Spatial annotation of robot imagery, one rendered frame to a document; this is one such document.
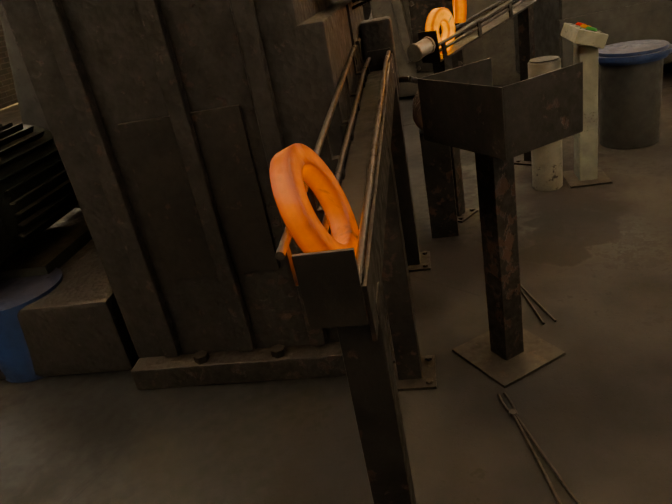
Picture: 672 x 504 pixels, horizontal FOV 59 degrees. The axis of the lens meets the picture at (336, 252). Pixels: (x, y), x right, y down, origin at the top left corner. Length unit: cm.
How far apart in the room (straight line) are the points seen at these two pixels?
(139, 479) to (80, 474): 17
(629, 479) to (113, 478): 111
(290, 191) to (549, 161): 191
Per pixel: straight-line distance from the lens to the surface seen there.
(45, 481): 167
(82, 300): 185
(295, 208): 73
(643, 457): 138
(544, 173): 257
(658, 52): 295
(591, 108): 258
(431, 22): 220
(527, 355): 160
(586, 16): 389
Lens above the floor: 96
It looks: 25 degrees down
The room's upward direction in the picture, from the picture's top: 11 degrees counter-clockwise
